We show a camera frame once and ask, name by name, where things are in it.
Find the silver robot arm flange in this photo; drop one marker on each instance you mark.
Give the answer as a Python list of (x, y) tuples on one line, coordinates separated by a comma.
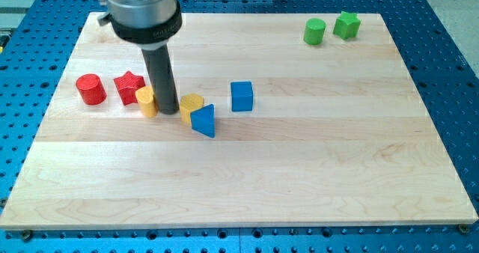
[(146, 23)]

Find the light wooden board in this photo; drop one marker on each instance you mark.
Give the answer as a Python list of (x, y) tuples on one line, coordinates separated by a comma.
[(338, 135)]

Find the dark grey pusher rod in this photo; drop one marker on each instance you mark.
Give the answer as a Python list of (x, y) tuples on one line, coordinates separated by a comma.
[(161, 77)]

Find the blue perforated table plate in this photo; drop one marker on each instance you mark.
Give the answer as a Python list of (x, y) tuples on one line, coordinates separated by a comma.
[(438, 45)]

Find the green star block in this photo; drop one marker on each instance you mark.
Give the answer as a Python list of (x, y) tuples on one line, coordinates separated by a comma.
[(347, 25)]

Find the green cylinder block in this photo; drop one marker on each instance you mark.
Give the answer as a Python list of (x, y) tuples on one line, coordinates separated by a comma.
[(314, 31)]

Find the blue cube block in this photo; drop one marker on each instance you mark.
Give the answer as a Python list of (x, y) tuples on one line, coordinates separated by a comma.
[(242, 96)]

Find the red cylinder block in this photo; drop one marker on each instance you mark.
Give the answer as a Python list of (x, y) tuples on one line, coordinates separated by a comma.
[(91, 89)]

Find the yellow hexagon block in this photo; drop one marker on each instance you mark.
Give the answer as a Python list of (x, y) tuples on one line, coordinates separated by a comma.
[(188, 104)]

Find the yellow cylinder block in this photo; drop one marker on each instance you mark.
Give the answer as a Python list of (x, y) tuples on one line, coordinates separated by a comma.
[(146, 101)]

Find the red star block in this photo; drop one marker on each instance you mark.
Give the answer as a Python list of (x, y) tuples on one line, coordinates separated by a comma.
[(127, 85)]

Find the blue triangle block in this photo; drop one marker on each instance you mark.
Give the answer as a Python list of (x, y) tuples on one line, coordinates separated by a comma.
[(203, 120)]

